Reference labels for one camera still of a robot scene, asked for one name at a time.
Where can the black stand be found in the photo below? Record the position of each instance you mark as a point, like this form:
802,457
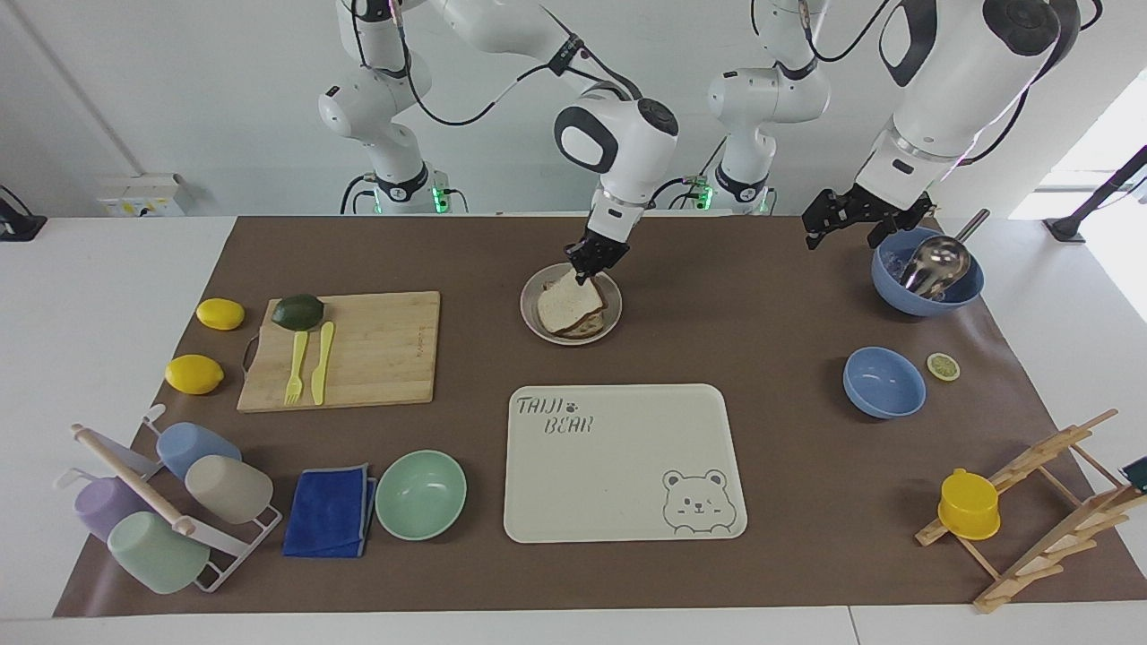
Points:
18,224
1098,199

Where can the wooden dish rack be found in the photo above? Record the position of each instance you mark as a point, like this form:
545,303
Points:
1039,546

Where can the small blue bowl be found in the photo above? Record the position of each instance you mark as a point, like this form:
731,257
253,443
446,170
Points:
883,383

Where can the light green plastic cup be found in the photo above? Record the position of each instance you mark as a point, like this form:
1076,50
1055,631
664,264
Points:
157,554

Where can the purple plastic cup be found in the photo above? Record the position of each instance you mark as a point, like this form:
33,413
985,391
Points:
100,506

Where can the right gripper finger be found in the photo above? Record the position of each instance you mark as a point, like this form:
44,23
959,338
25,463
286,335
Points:
580,264
609,262

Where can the yellow plastic cup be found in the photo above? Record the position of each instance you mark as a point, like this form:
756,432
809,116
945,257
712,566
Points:
969,506

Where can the white cup rack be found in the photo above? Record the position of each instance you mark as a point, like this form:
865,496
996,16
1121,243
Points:
134,479

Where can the large blue bowl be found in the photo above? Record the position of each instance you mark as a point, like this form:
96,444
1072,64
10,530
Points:
932,303

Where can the dark teal object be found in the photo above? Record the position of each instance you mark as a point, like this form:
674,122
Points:
1136,473

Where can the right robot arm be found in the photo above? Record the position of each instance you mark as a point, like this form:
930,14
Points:
618,143

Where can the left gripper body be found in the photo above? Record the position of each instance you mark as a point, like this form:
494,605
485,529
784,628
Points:
867,204

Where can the blue plastic cup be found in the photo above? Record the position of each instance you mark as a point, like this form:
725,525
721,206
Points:
197,448

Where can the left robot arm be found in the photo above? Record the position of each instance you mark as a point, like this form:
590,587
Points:
941,81

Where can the blue folded cloth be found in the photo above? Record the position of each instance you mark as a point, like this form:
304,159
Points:
327,512

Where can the dark green avocado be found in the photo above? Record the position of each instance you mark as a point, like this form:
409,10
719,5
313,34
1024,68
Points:
297,312

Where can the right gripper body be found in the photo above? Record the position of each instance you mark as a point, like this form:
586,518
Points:
609,235

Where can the cream tray with bear print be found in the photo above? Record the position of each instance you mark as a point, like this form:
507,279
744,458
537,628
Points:
609,475

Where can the yellow-green plastic knife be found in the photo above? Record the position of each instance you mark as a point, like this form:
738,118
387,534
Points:
322,367

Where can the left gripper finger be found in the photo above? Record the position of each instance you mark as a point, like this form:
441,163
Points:
823,215
907,215

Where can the yellow lemon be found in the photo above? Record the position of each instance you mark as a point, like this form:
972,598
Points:
220,313
194,374

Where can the wooden cutting board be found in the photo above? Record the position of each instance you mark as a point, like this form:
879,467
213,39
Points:
385,349

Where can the metal scoop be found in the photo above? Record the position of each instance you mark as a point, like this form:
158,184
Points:
936,262

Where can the grey round plate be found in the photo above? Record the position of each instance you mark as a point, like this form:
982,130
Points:
538,322

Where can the beige plastic cup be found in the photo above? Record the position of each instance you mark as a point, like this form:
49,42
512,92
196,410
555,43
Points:
231,489

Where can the white wall socket box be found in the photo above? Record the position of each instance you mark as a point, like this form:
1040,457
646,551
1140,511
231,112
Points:
139,195

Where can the sandwich base with filling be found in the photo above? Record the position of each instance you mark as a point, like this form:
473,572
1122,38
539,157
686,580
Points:
587,324

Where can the yellow-green plastic fork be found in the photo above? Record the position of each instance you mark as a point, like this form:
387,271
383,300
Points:
295,372

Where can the light green bowl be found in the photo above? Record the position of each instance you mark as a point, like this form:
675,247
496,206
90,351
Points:
421,495

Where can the white bread slice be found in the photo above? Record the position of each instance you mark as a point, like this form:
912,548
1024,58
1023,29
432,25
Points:
563,300

